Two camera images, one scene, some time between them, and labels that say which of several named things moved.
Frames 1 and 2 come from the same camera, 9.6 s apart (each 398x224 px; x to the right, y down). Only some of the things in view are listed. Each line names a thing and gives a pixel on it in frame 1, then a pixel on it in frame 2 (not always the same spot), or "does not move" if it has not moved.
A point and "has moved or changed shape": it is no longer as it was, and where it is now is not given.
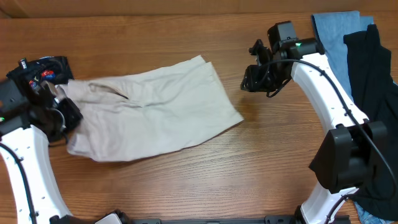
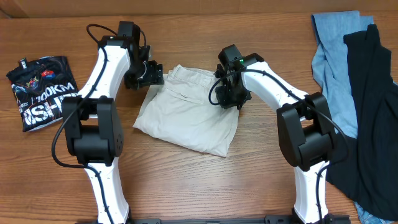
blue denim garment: [331, 28] does not move
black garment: [376, 93] does not move
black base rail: [267, 219] does not move
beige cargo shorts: [132, 114] has moved or changed shape
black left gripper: [74, 117] → [155, 75]
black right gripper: [251, 78] → [221, 94]
